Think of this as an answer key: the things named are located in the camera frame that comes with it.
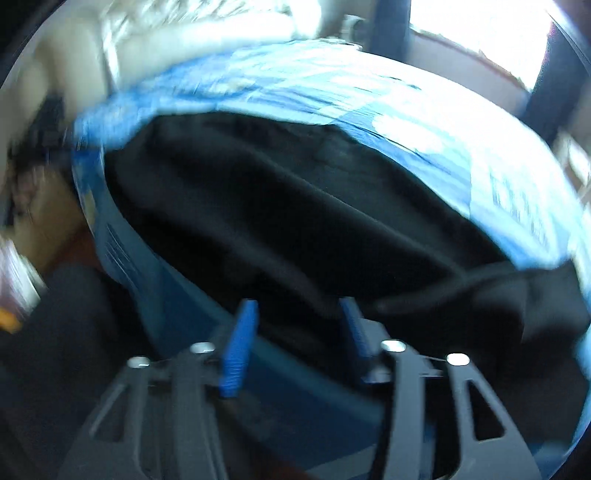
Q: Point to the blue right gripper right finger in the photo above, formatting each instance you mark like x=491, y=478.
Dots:
x=364, y=339

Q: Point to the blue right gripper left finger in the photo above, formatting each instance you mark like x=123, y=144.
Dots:
x=235, y=354

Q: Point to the black pants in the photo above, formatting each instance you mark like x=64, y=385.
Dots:
x=300, y=216

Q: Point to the blue patterned bed sheet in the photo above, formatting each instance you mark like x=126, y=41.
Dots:
x=440, y=417

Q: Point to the dark blue right curtain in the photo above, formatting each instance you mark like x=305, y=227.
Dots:
x=390, y=23

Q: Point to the bright window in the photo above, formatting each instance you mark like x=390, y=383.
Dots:
x=512, y=35

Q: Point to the cream tufted leather headboard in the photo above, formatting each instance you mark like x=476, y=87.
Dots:
x=100, y=47

